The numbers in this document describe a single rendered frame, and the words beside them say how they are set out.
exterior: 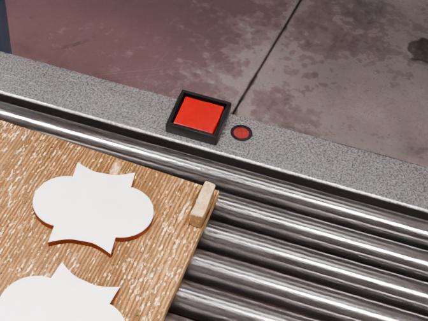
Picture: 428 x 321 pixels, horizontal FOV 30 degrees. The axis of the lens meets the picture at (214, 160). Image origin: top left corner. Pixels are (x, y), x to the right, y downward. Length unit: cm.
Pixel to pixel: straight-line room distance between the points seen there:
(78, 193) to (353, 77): 177
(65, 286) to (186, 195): 21
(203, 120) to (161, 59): 150
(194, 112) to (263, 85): 144
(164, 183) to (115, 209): 8
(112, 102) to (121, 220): 24
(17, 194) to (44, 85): 23
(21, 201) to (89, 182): 9
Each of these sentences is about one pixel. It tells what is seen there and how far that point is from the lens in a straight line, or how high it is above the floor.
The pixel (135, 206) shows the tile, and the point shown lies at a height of 95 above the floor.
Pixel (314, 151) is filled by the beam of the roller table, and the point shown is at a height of 92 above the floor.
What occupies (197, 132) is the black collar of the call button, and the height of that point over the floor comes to 93.
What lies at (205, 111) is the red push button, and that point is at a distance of 115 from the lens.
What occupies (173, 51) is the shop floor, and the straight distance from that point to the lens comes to 267.
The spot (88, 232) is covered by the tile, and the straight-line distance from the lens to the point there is 99.
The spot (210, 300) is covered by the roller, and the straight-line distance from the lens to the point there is 97.
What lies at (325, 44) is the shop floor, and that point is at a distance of 278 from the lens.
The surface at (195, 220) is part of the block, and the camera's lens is 99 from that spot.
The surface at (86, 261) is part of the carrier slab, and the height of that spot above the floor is 94.
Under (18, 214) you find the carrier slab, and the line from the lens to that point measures 102.
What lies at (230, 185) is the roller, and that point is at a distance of 109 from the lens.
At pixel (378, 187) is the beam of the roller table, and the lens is 113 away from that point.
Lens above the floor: 174
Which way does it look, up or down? 48 degrees down
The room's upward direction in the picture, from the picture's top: 8 degrees clockwise
